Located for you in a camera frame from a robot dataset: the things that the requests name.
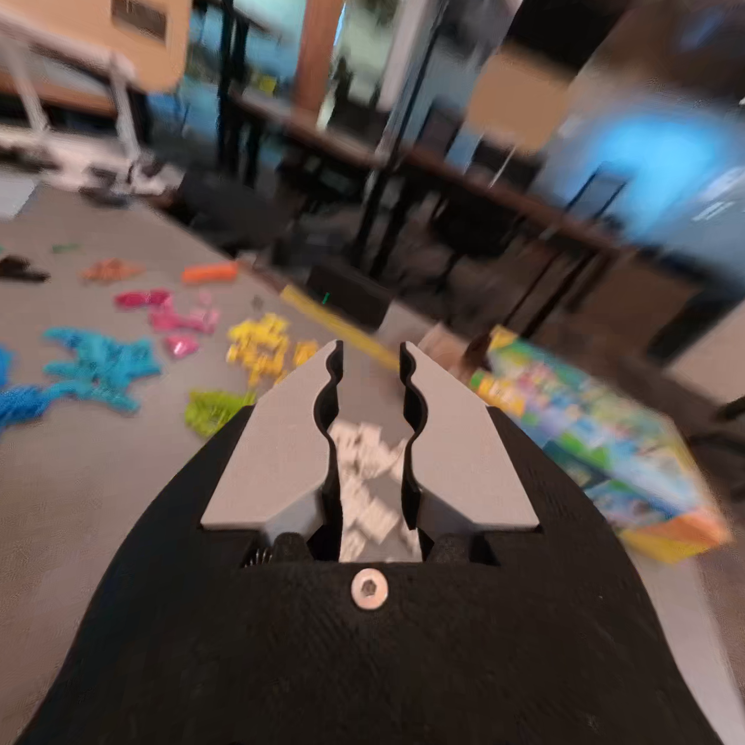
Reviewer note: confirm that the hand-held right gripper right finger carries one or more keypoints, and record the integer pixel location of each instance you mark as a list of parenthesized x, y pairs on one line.
[(465, 465)]

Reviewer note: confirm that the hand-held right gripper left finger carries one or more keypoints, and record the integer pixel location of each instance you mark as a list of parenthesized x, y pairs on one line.
[(273, 465)]

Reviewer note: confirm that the pile of white lego pieces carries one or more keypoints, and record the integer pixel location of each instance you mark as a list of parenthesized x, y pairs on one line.
[(364, 465)]

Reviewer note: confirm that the pile of lime lego pieces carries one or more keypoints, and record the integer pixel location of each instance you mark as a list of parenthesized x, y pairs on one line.
[(212, 410)]

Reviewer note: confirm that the pile of yellow lego pieces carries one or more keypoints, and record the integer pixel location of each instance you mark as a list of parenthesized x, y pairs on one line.
[(262, 346)]

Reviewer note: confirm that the colourful lego box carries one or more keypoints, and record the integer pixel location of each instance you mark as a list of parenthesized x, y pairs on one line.
[(582, 419)]

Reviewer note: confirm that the magenta lego wedge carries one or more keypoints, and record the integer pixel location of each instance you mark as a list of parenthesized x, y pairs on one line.
[(181, 345)]

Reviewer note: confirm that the pile of pink lego pieces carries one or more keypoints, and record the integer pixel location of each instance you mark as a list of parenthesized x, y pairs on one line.
[(174, 319)]

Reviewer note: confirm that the pile of turquoise lego pieces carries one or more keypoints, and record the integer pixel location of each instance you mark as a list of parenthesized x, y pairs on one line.
[(99, 366)]

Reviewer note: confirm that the pile of tan lego pieces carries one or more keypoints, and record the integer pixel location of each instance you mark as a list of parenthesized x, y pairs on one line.
[(110, 271)]

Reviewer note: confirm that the pile of blue lego pieces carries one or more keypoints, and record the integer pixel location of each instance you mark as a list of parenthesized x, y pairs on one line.
[(23, 401)]

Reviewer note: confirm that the black lego piece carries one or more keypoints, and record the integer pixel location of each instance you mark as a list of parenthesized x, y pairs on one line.
[(20, 269)]

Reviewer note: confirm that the yellow tape strip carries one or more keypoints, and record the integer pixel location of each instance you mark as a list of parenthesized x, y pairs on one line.
[(326, 319)]

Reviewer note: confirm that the black power box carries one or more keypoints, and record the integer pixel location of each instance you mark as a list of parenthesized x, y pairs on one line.
[(349, 294)]

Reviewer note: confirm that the orange brick separator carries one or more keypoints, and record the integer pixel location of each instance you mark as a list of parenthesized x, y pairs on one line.
[(209, 273)]

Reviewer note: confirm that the long dark wooden table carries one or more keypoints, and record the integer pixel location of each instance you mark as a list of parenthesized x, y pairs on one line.
[(465, 174)]

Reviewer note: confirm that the white frame table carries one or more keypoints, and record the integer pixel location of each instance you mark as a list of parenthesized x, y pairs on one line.
[(122, 105)]

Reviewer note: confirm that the wooden post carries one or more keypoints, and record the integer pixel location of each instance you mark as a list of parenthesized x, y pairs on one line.
[(320, 58)]

